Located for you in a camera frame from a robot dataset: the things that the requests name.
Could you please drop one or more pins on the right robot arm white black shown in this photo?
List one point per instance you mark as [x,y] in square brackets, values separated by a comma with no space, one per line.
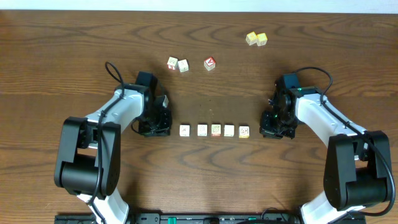
[357,171]

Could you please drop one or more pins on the blue letter white block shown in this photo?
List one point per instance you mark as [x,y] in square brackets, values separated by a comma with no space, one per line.
[183,65]

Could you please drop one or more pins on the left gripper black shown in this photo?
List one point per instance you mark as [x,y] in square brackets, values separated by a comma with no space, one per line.
[156,129]

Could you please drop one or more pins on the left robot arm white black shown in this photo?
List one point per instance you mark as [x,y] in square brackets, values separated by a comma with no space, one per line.
[89,154]

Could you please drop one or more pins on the red letter A block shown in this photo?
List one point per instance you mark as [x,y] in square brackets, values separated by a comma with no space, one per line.
[209,63]

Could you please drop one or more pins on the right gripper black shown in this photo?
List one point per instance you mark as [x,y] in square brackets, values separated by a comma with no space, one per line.
[266,129]

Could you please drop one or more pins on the red spiral wooden block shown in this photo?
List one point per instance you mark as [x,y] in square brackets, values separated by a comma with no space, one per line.
[216,130]

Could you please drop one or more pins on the red number three block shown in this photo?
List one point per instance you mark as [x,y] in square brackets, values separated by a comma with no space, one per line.
[172,63]

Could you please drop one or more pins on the yellow block left of pair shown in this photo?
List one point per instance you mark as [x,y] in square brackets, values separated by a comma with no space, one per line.
[251,38]

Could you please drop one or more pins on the plain cream wooden block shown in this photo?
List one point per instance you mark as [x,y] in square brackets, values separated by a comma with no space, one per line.
[228,130]

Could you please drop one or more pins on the yellow edged bug block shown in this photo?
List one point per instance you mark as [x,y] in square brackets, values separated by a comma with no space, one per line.
[184,130]

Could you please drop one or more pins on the green edged wooden block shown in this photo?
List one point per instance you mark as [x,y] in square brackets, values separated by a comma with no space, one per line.
[202,130]

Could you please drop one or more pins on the yellow face wooden block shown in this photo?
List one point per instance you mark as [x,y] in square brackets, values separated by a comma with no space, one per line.
[244,132]

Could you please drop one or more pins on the yellow block of pair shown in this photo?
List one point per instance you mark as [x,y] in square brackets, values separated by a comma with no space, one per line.
[251,38]
[261,39]

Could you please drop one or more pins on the yellow block right of pair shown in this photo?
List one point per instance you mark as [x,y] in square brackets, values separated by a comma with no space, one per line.
[261,39]

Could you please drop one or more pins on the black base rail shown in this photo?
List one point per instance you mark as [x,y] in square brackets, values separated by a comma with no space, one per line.
[155,218]

